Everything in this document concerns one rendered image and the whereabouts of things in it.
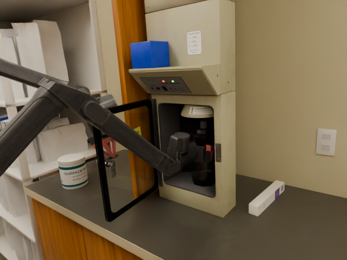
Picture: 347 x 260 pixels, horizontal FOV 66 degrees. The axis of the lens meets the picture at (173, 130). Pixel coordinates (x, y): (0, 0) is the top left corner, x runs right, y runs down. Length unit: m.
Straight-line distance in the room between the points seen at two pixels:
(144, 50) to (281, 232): 0.78
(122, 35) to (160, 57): 0.19
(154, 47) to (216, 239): 0.68
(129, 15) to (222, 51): 0.41
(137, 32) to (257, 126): 0.70
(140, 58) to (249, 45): 0.57
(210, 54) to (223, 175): 0.43
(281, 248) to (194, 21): 0.78
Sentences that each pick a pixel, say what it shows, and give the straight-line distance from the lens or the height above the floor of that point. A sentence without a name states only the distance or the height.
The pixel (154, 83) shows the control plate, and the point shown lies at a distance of 1.00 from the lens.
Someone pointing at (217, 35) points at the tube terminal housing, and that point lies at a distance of 0.93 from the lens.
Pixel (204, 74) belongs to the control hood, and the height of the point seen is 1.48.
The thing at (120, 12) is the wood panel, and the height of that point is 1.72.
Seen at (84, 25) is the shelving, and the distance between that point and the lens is 2.15.
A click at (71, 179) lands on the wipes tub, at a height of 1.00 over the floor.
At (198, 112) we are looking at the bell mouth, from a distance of 1.01.
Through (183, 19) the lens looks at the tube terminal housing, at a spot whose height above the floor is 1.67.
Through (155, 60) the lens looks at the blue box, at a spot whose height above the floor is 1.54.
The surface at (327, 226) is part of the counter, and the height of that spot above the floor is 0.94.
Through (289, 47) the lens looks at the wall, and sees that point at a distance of 1.29.
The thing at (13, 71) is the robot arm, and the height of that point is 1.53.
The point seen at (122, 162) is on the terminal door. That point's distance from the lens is 1.00.
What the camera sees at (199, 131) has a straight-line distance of 1.07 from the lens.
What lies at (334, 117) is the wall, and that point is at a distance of 1.28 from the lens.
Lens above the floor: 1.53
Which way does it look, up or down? 14 degrees down
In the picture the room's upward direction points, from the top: 4 degrees counter-clockwise
